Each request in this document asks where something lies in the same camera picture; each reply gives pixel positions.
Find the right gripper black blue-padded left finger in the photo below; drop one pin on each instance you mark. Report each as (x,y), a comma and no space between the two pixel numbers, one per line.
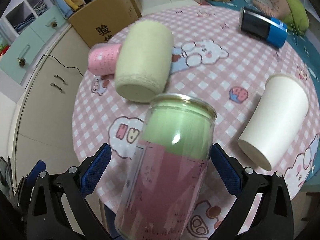
(46,217)

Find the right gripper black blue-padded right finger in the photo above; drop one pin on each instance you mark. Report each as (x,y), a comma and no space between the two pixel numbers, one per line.
(274,216)

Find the clear green and pink cup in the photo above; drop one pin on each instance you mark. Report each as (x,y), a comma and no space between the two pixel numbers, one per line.
(167,169)

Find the white paper cup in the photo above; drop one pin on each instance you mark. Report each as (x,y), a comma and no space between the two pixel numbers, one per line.
(276,121)

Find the black and blue cup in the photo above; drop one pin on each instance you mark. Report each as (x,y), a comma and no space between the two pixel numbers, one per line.
(272,30)

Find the cream fuzzy cup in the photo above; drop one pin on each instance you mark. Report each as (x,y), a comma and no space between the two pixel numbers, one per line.
(144,61)

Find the white low cabinet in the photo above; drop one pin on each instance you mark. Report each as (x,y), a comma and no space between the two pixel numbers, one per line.
(44,130)

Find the teal patterned bed mattress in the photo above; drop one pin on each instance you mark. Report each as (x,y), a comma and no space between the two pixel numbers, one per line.
(301,44)

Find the white and teal shelf unit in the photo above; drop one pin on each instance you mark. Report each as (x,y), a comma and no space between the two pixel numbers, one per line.
(28,25)

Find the large cardboard box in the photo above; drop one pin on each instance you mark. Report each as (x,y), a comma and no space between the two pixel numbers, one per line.
(100,20)

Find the pink and green pillow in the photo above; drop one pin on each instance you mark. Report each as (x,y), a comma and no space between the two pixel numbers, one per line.
(291,12)

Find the small cardboard box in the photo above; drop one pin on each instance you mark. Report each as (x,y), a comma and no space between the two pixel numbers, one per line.
(137,5)

